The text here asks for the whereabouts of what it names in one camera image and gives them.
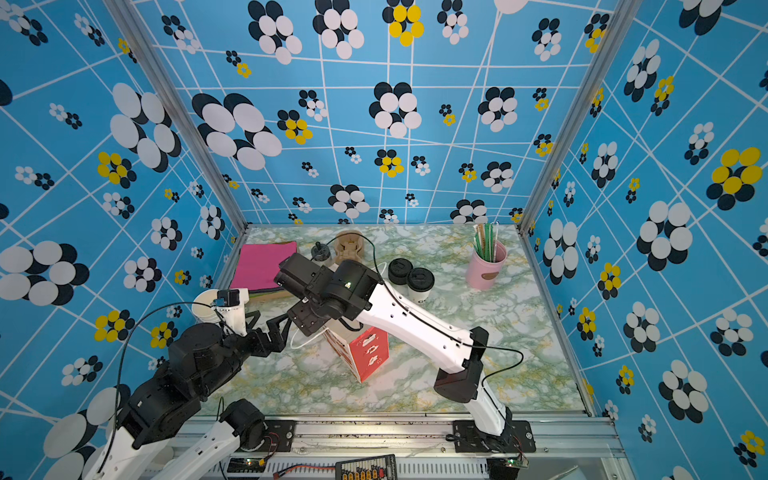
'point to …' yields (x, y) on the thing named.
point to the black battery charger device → (383, 467)
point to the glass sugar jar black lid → (320, 252)
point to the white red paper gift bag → (364, 351)
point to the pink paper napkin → (259, 263)
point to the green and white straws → (485, 242)
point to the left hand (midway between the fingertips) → (278, 314)
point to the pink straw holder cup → (482, 274)
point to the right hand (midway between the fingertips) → (314, 307)
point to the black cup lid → (420, 279)
